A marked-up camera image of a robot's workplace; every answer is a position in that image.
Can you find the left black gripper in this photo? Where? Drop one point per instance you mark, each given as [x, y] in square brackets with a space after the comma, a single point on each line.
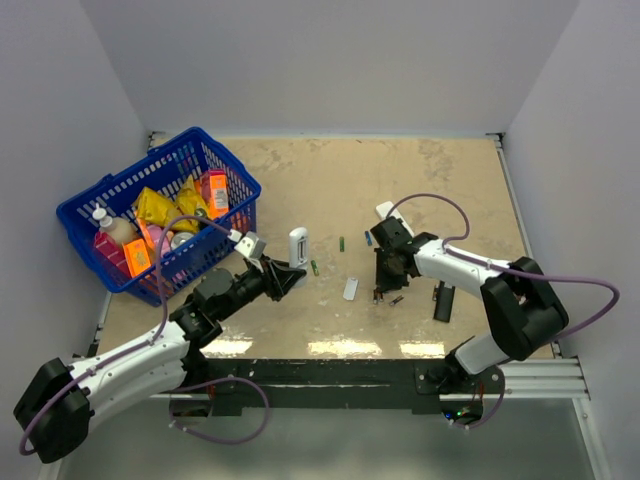
[277, 277]

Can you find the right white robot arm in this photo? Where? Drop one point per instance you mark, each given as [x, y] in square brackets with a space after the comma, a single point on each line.
[522, 309]

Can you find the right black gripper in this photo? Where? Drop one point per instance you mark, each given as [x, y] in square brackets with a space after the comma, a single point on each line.
[385, 283]

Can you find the soap pump bottle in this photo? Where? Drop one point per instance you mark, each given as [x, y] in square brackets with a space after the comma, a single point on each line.
[118, 229]

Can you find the white remote with display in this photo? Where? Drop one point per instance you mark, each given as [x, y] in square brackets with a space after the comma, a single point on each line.
[386, 210]

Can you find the pink box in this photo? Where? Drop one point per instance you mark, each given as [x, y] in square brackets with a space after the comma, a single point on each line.
[107, 247]

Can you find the yellow snack bag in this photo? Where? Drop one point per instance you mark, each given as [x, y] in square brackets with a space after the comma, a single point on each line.
[190, 202]
[155, 208]

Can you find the blue plastic shopping basket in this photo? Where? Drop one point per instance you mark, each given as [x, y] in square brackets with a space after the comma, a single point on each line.
[164, 169]

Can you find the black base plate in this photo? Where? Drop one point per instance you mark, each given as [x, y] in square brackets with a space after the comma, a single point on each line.
[417, 386]

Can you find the white battery cover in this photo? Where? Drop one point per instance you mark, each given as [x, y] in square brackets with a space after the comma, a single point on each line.
[350, 289]

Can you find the black remote control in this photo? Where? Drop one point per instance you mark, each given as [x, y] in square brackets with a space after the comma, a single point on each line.
[444, 294]

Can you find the silver can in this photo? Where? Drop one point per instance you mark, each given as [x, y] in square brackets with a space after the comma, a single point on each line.
[179, 239]

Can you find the small orange box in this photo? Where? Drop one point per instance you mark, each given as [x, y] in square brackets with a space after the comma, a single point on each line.
[137, 257]

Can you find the black battery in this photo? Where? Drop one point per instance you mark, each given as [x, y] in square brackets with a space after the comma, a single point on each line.
[377, 298]

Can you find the pink round container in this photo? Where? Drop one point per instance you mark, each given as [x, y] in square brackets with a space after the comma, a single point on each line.
[152, 236]

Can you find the orange juice carton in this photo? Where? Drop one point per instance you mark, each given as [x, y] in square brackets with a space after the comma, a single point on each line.
[216, 194]

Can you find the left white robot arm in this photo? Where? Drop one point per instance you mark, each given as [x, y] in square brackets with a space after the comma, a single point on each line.
[64, 402]

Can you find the white remote control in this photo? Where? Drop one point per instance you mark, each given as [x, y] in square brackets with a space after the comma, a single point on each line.
[298, 243]

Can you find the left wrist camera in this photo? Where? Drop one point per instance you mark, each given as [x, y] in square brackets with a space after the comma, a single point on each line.
[249, 244]

